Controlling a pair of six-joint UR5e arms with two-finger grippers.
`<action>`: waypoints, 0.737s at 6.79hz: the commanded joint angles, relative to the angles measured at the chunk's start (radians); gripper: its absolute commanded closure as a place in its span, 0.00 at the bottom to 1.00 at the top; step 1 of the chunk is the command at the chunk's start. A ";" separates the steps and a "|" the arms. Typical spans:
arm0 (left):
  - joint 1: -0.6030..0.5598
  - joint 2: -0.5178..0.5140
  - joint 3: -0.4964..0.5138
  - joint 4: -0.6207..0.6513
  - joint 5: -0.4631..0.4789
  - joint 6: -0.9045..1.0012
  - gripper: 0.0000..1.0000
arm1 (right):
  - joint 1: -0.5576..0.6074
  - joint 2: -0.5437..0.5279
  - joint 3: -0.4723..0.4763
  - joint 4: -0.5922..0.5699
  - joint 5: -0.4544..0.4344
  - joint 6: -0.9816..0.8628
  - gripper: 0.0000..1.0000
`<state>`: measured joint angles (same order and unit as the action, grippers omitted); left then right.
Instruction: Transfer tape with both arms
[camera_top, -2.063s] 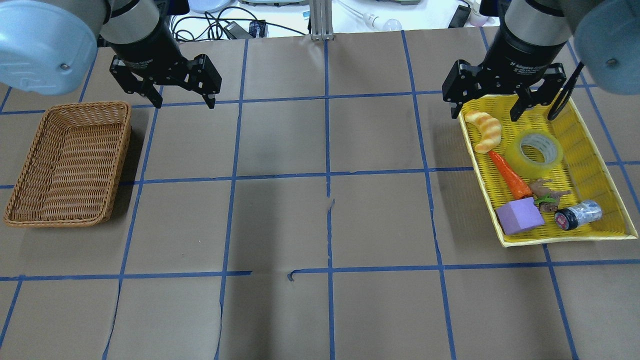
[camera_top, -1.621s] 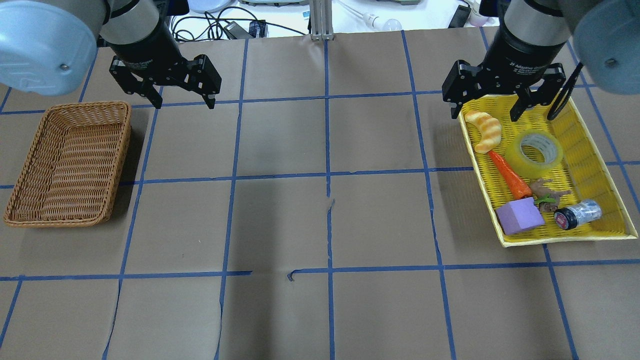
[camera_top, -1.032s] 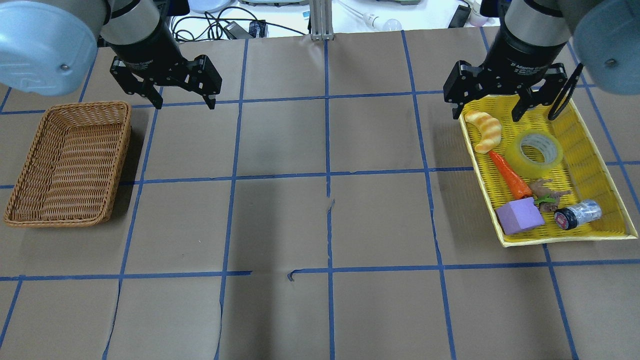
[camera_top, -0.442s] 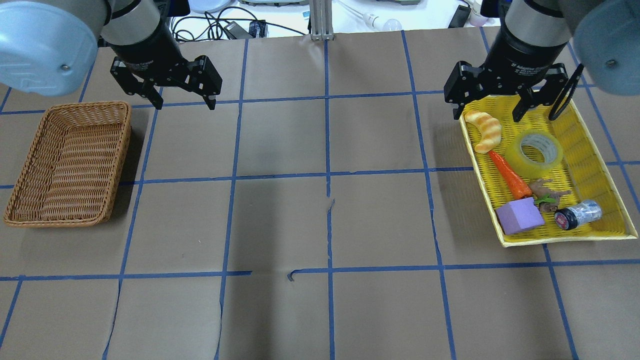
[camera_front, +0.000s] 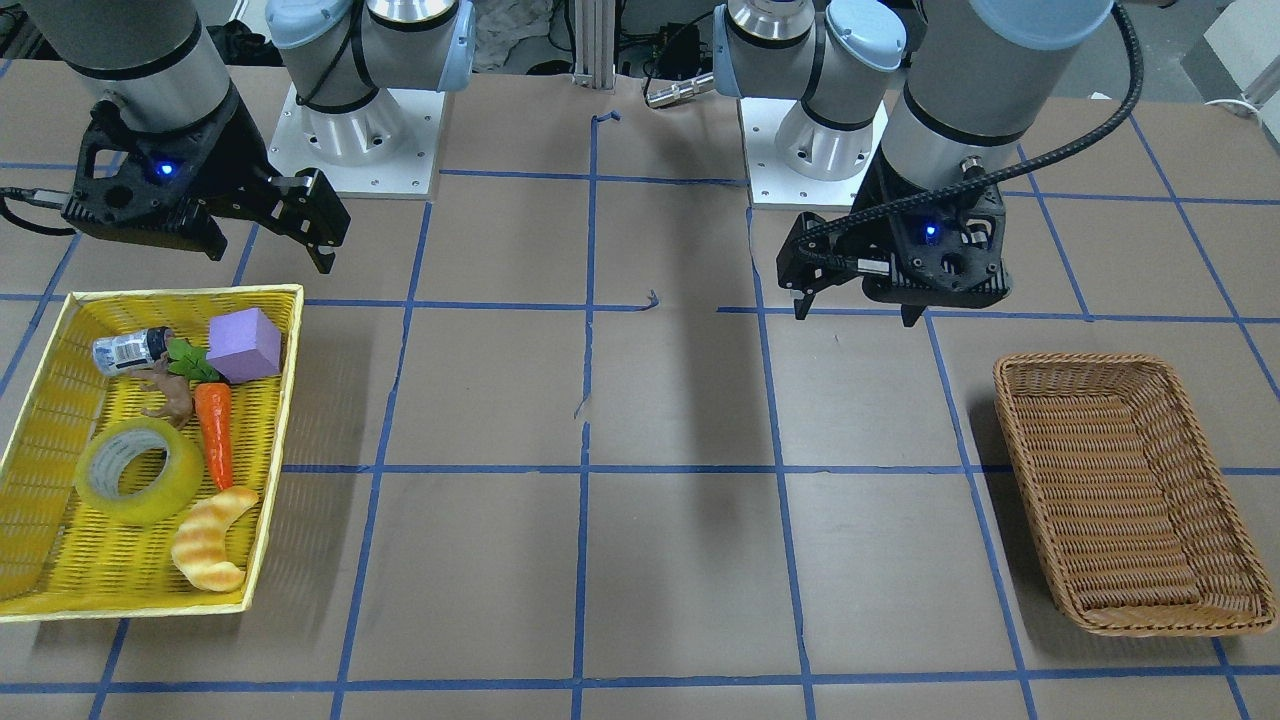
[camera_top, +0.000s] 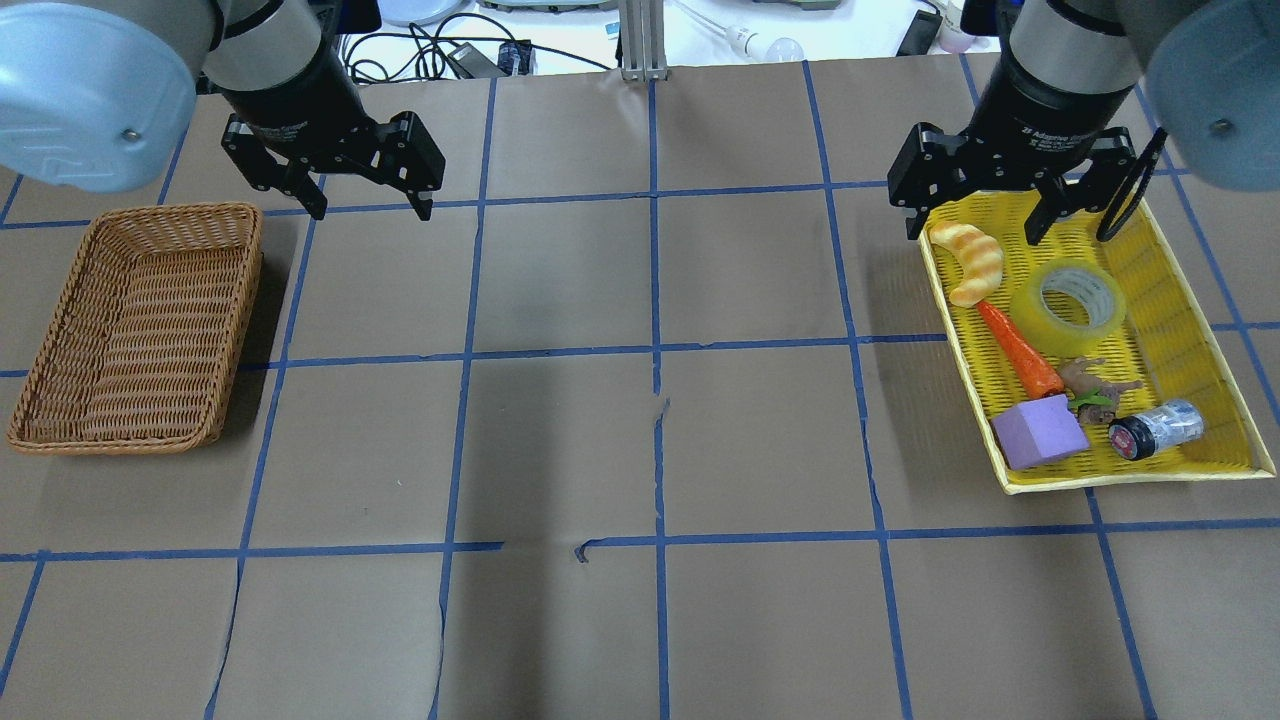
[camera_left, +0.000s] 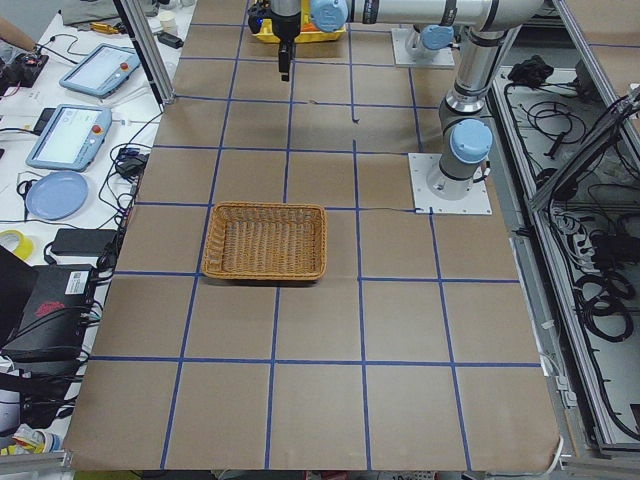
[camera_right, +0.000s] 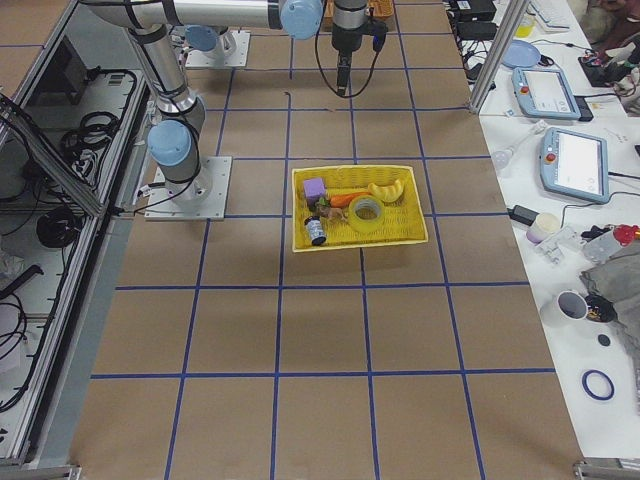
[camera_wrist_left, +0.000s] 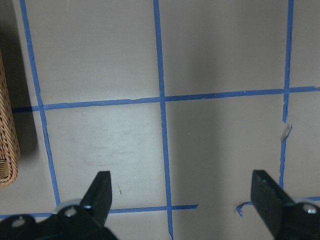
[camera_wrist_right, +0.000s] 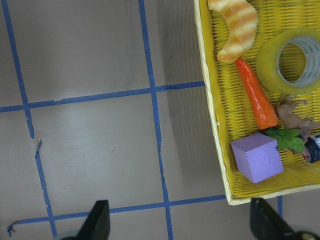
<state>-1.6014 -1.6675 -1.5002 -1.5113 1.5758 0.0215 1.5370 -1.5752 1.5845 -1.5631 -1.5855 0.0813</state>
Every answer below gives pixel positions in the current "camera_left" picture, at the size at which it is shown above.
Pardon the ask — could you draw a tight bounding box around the black power adapter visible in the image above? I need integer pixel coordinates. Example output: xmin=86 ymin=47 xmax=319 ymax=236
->
xmin=51 ymin=228 xmax=116 ymax=257

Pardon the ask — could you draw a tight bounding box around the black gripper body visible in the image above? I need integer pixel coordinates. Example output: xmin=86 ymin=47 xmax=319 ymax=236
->
xmin=271 ymin=0 xmax=301 ymax=60

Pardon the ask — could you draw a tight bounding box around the yellow plastic basket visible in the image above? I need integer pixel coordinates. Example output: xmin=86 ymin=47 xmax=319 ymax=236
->
xmin=253 ymin=0 xmax=346 ymax=44

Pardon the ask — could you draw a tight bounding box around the brown wicker basket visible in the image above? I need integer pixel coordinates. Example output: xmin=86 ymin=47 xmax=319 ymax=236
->
xmin=201 ymin=202 xmax=328 ymax=281

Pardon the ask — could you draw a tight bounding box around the aluminium frame post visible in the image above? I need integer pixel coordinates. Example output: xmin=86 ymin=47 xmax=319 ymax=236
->
xmin=113 ymin=0 xmax=175 ymax=105

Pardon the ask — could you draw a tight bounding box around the lower blue teach pendant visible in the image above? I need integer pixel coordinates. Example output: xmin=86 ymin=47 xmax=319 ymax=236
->
xmin=26 ymin=104 xmax=112 ymax=172

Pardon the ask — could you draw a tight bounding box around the blue teach pendant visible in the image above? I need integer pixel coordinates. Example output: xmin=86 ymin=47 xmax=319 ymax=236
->
xmin=59 ymin=43 xmax=141 ymax=99
xmin=26 ymin=104 xmax=112 ymax=172

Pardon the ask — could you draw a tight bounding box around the blue plastic plate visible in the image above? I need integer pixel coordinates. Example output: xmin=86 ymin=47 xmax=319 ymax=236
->
xmin=25 ymin=171 xmax=88 ymax=220

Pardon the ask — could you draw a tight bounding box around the black laptop computer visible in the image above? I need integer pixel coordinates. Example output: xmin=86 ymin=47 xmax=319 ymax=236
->
xmin=1 ymin=248 xmax=97 ymax=363

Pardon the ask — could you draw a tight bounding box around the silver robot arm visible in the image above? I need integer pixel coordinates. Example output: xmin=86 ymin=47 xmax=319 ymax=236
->
xmin=310 ymin=1 xmax=542 ymax=200

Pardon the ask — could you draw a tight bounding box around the upper blue teach pendant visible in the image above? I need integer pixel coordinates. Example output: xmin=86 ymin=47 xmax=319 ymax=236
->
xmin=59 ymin=43 xmax=141 ymax=99

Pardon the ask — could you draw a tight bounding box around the yellow tape roll on desk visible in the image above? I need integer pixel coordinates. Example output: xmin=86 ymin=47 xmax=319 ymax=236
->
xmin=0 ymin=230 xmax=34 ymax=261

